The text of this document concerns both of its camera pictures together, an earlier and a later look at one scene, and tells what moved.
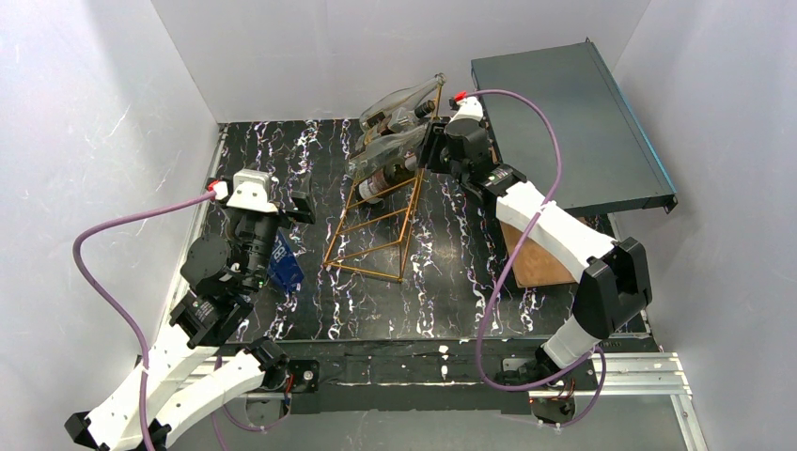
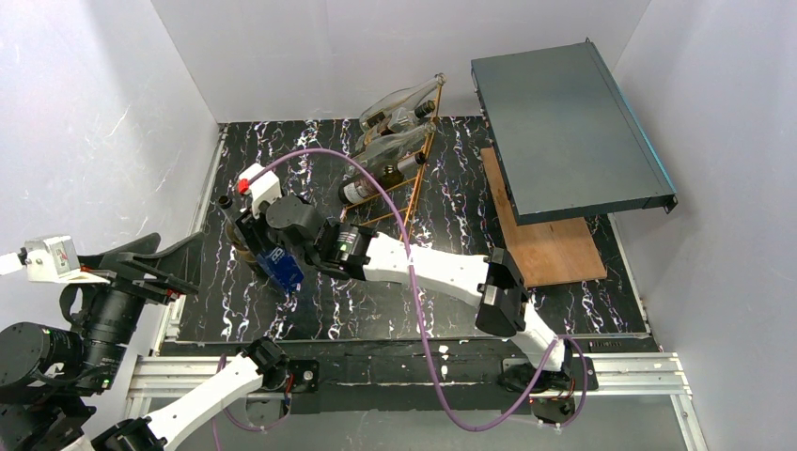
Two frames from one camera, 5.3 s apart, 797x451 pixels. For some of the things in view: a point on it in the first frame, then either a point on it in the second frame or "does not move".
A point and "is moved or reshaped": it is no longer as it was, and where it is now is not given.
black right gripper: [432, 147] → [250, 230]
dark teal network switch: [606, 163] does not move
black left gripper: [298, 204] → [138, 277]
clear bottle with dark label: [398, 102] does not move
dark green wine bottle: [372, 189] is moved or reshaped
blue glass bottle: [285, 267] does not move
